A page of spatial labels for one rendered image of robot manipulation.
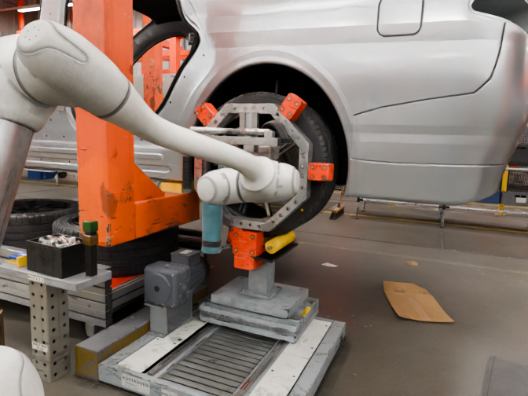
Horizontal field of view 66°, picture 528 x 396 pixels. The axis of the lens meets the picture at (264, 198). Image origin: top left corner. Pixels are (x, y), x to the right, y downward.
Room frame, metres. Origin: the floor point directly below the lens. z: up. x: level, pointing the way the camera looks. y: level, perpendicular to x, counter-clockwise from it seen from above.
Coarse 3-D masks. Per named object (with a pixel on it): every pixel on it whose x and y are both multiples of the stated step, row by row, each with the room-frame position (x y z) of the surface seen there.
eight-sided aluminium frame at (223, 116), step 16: (224, 112) 1.81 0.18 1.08; (272, 112) 1.72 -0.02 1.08; (288, 128) 1.69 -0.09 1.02; (304, 144) 1.66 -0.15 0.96; (304, 160) 1.66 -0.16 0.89; (304, 176) 1.66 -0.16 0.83; (304, 192) 1.66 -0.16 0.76; (224, 208) 1.85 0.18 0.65; (288, 208) 1.73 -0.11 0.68; (224, 224) 1.80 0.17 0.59; (240, 224) 1.78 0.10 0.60; (256, 224) 1.74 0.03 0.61; (272, 224) 1.71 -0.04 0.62
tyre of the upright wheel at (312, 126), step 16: (240, 96) 1.88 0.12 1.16; (256, 96) 1.84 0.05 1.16; (272, 96) 1.81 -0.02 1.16; (304, 112) 1.76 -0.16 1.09; (304, 128) 1.75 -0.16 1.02; (320, 128) 1.77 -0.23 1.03; (320, 144) 1.73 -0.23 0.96; (320, 160) 1.72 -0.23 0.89; (336, 160) 1.87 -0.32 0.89; (336, 176) 1.88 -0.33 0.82; (320, 192) 1.72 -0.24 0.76; (304, 208) 1.75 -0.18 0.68; (320, 208) 1.85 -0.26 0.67; (288, 224) 1.77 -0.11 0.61
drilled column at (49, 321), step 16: (32, 288) 1.50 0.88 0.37; (48, 288) 1.48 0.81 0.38; (32, 304) 1.51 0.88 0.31; (48, 304) 1.48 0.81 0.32; (64, 304) 1.55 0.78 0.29; (32, 320) 1.51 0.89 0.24; (48, 320) 1.48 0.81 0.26; (64, 320) 1.55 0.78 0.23; (32, 336) 1.51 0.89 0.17; (48, 336) 1.48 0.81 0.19; (64, 336) 1.57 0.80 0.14; (32, 352) 1.51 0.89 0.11; (48, 352) 1.48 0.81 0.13; (64, 352) 1.54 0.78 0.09; (48, 368) 1.48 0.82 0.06; (64, 368) 1.58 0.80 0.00
